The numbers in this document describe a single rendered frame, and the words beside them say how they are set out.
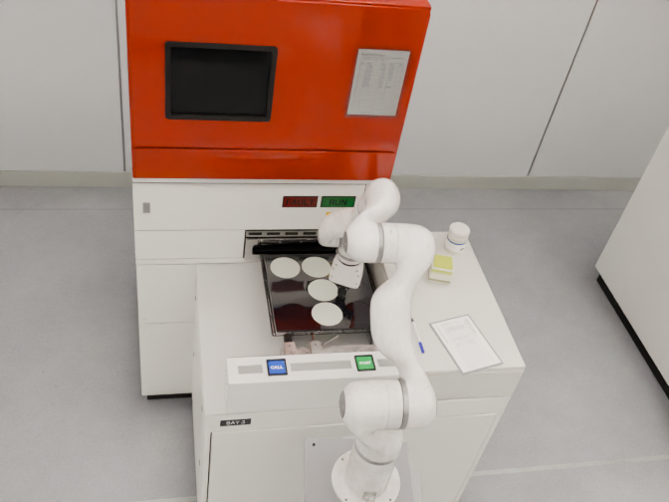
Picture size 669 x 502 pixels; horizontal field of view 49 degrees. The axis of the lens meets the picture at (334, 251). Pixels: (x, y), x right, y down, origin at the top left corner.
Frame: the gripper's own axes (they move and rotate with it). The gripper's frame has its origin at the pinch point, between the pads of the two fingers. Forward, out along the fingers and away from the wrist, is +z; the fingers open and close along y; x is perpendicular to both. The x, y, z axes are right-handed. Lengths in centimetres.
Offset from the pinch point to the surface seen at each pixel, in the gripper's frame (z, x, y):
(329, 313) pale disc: 2.0, -9.3, -1.7
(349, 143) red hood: -44.7, 17.2, -9.5
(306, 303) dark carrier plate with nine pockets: 2.0, -8.1, -9.8
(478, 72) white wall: 13, 204, 24
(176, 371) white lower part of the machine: 69, -1, -58
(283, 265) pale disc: 2.0, 5.7, -22.3
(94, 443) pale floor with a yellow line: 92, -29, -80
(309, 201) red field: -18.1, 17.6, -19.3
